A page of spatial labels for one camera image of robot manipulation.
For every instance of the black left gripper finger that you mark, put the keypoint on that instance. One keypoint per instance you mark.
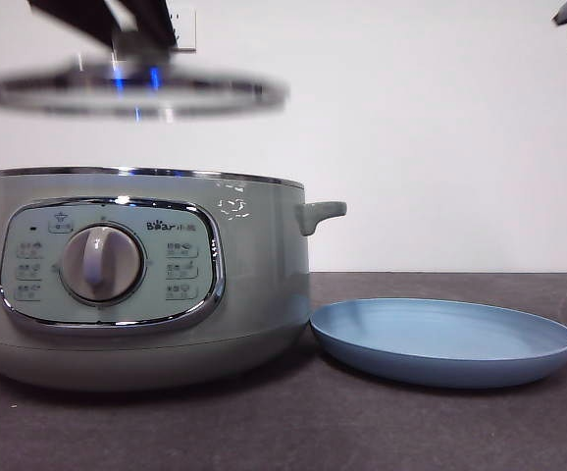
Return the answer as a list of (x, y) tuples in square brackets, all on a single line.
[(72, 15), (148, 19)]

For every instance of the glass lid with green knob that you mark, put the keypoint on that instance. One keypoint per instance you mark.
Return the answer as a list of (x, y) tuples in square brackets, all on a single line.
[(215, 90)]

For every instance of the pale green electric steamer pot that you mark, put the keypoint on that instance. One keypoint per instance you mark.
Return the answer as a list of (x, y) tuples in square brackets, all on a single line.
[(254, 294)]

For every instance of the blue plate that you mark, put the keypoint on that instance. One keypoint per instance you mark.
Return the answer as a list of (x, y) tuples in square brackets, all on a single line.
[(440, 348)]

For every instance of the white wall socket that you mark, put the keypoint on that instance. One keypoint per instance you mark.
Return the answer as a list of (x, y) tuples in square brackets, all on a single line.
[(188, 29)]

